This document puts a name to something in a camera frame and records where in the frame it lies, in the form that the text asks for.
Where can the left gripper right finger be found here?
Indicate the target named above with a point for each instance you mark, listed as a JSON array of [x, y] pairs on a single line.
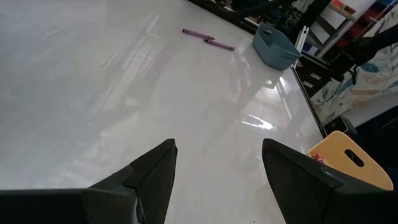
[[298, 186]]

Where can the blue-grey plastic bin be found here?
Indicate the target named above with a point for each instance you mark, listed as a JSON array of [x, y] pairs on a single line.
[[273, 56]]

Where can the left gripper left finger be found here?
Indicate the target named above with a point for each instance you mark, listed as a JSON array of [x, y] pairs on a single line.
[[149, 186]]

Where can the grey metal bracket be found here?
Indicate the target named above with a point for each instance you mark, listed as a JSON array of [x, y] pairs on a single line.
[[302, 40]]

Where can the purple crayon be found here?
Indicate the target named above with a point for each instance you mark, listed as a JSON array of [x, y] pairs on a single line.
[[219, 44], [197, 33]]

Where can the black table-level camera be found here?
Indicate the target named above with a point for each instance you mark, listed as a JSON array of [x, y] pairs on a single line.
[[335, 124]]

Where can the black diagonal frame strut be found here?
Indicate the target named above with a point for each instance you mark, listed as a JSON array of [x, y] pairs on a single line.
[[315, 12]]

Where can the yellow plastic bin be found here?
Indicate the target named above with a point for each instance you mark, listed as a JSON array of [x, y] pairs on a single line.
[[335, 149]]

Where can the paint-stained drop cloth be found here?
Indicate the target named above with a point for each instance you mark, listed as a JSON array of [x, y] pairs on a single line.
[[373, 87]]

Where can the pink crayon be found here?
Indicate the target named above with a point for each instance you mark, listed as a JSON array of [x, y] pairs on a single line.
[[317, 158]]

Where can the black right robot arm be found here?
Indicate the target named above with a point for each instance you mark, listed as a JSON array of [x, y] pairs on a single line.
[[373, 43]]

